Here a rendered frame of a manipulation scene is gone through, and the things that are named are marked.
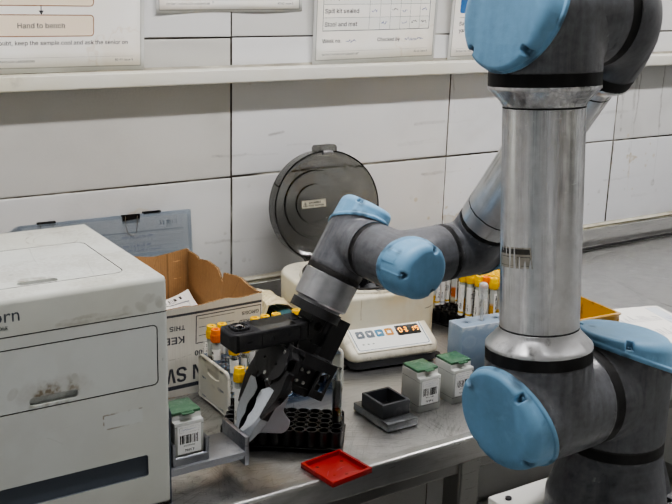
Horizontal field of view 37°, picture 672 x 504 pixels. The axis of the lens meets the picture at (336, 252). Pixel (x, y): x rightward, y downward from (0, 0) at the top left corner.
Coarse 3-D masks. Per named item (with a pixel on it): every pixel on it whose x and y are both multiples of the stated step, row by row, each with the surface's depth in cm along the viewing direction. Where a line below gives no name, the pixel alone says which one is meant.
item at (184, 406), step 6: (168, 402) 130; (174, 402) 130; (180, 402) 130; (186, 402) 130; (192, 402) 130; (174, 408) 128; (180, 408) 128; (186, 408) 128; (192, 408) 128; (198, 408) 128; (174, 414) 127; (180, 414) 127; (186, 414) 127
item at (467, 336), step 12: (456, 324) 163; (468, 324) 163; (480, 324) 164; (492, 324) 164; (456, 336) 164; (468, 336) 163; (480, 336) 164; (456, 348) 164; (468, 348) 163; (480, 348) 164; (480, 360) 165
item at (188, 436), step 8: (176, 416) 127; (184, 416) 127; (192, 416) 128; (200, 416) 128; (176, 424) 126; (184, 424) 127; (192, 424) 127; (200, 424) 128; (176, 432) 126; (184, 432) 127; (192, 432) 128; (200, 432) 128; (176, 440) 127; (184, 440) 127; (192, 440) 128; (200, 440) 129; (176, 448) 127; (184, 448) 128; (192, 448) 128; (200, 448) 129; (176, 456) 127
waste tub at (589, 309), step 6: (582, 300) 179; (588, 300) 177; (582, 306) 179; (588, 306) 178; (594, 306) 176; (600, 306) 175; (582, 312) 179; (588, 312) 178; (594, 312) 176; (600, 312) 175; (606, 312) 174; (612, 312) 172; (618, 312) 171; (582, 318) 179; (588, 318) 168; (594, 318) 168; (600, 318) 169; (606, 318) 170; (612, 318) 171; (618, 318) 171
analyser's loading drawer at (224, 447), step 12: (228, 420) 136; (228, 432) 135; (240, 432) 132; (204, 444) 129; (216, 444) 133; (228, 444) 133; (240, 444) 133; (192, 456) 128; (204, 456) 129; (216, 456) 130; (228, 456) 130; (240, 456) 131; (180, 468) 127; (192, 468) 128; (204, 468) 129
